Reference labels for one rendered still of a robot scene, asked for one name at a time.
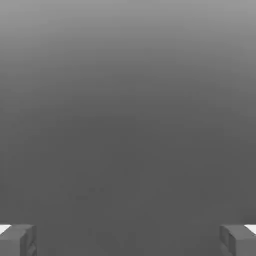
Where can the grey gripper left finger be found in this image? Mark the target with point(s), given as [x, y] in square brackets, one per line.
[16, 241]

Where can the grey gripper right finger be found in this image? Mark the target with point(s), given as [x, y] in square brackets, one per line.
[240, 241]

